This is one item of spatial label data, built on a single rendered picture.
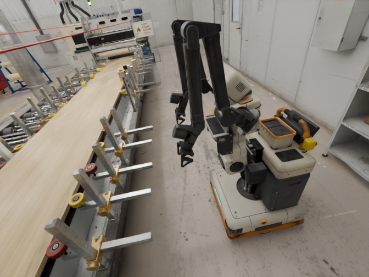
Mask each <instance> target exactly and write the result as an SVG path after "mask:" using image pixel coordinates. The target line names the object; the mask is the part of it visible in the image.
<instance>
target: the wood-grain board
mask: <svg viewBox="0 0 369 277"><path fill-rule="evenodd" d="M131 57H132V58H135V56H130V57H125V58H120V59H114V60H110V61H108V62H107V63H106V66H105V67H102V68H101V72H97V73H96V74H95V76H94V77H95V78H94V79H90V81H89V82H88V83H87V86H86V87H83V88H82V89H81V90H79V92H78V93H77V94H76V95H75V96H74V97H73V98H72V99H71V100H70V101H69V102H68V103H67V104H66V105H65V106H64V107H63V108H62V109H61V110H60V111H59V112H58V113H57V114H56V115H55V116H54V117H53V118H52V119H51V120H50V121H49V122H48V123H47V124H46V125H45V126H44V127H43V128H42V129H41V130H40V131H39V132H38V133H37V134H36V135H35V136H34V137H33V138H32V139H31V140H30V141H29V142H28V143H27V144H26V145H25V146H24V147H23V148H22V149H21V150H20V151H19V152H18V153H17V154H16V155H15V156H14V157H13V158H12V159H11V160H10V161H9V162H8V163H7V164H6V165H5V166H4V167H3V168H2V169H1V170H0V277H40V276H41V273H42V271H43V268H44V266H45V265H46V262H47V259H48V256H47V255H46V250H47V247H48V246H49V244H50V243H51V242H52V241H54V240H55V239H56V238H55V237H54V236H53V235H51V234H50V233H48V232H47V231H45V229H44V227H45V226H46V224H47V222H48V220H49V219H53V218H59V219H61V220H62V221H63V222H64V221H65V218H66V216H67V214H68V212H69V209H70V207H71V205H69V200H70V198H71V197H72V196H73V195H75V194H77V191H78V189H79V187H80V184H79V182H78V181H77V180H76V179H75V178H74V177H73V173H74V171H75V169H80V168H82V169H84V167H85V166H86V165H88V164H90V162H91V159H92V157H93V155H94V150H93V148H92V147H91V146H92V143H93V142H99V141H100V138H101V137H102V134H103V132H102V128H103V126H102V124H101V122H100V118H101V117H106V119H107V121H109V118H110V116H111V112H110V109H111V108H113V107H115V105H116V102H117V100H118V98H119V96H120V90H122V88H123V86H124V83H123V81H120V79H119V75H118V71H119V70H121V69H122V70H123V67H122V66H123V65H130V64H131V61H130V58H131Z"/></svg>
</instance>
